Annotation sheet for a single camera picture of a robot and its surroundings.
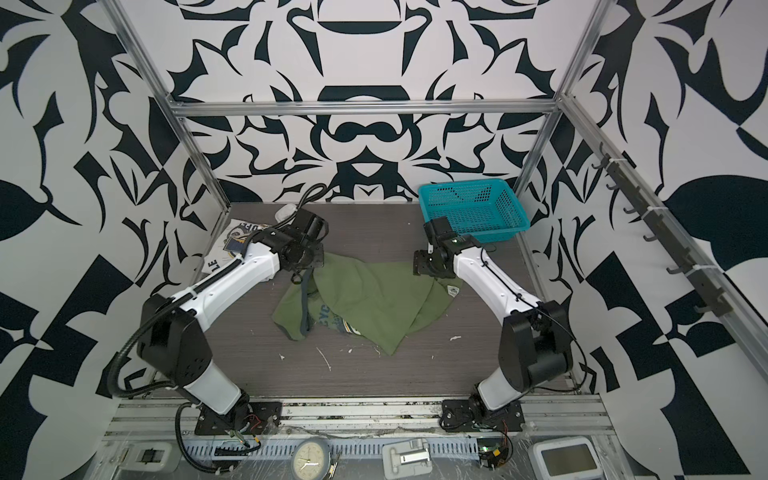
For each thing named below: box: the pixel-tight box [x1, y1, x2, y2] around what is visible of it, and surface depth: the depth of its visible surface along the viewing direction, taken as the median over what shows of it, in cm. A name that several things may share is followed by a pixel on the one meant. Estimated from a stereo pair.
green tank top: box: [272, 254, 463, 356], surface depth 91 cm
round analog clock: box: [291, 436, 331, 480], surface depth 67 cm
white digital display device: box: [528, 435, 606, 480], surface depth 68 cm
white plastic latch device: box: [381, 438, 433, 480], surface depth 69 cm
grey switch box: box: [118, 441, 172, 472], surface depth 67 cm
